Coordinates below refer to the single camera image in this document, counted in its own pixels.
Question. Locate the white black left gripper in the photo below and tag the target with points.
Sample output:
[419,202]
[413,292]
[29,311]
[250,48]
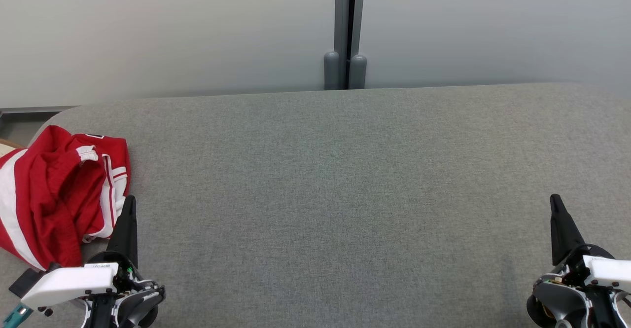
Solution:
[69,281]

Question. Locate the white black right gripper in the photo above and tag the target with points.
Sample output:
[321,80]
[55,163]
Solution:
[609,271]

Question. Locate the red shorts with white stripe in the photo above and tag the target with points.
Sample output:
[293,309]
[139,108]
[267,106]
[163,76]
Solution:
[49,204]

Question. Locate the red shirt with striped trim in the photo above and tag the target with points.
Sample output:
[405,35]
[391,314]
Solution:
[116,145]

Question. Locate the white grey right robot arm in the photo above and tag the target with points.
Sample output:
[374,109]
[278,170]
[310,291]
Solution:
[557,298]

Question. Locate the grey fabric sofa seat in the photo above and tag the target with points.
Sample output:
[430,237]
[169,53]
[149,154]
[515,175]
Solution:
[345,195]

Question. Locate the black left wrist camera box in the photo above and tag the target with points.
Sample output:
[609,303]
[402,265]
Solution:
[27,281]

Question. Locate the teal left camera connector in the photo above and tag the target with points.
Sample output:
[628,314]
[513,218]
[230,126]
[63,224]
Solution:
[15,315]

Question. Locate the grey rounded cylinder post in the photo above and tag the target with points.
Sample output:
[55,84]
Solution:
[331,71]
[358,74]

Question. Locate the grey vertical partition frame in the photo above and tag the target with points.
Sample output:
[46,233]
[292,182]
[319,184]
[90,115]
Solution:
[341,12]

